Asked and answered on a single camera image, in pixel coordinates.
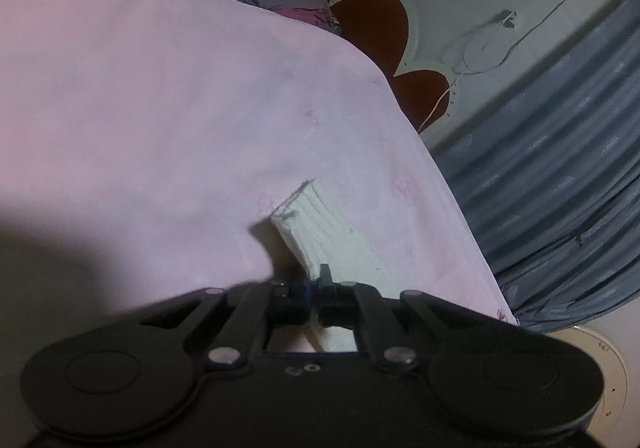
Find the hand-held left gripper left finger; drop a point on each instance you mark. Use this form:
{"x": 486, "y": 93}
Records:
{"x": 292, "y": 305}

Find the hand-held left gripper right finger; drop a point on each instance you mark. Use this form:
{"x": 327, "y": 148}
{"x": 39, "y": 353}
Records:
{"x": 332, "y": 308}

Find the white small cloth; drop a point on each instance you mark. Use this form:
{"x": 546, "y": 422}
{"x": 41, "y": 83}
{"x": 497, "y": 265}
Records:
{"x": 327, "y": 233}

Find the pink floral bedsheet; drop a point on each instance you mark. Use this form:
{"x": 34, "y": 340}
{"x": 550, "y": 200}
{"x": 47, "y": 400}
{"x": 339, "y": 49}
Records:
{"x": 165, "y": 118}

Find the blue-grey curtain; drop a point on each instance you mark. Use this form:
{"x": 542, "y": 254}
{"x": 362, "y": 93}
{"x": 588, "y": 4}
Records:
{"x": 560, "y": 168}

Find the pink crumpled cloth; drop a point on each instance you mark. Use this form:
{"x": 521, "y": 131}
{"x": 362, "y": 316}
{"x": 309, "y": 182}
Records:
{"x": 312, "y": 18}

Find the white wall fixture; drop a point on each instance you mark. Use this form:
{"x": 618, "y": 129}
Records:
{"x": 482, "y": 48}

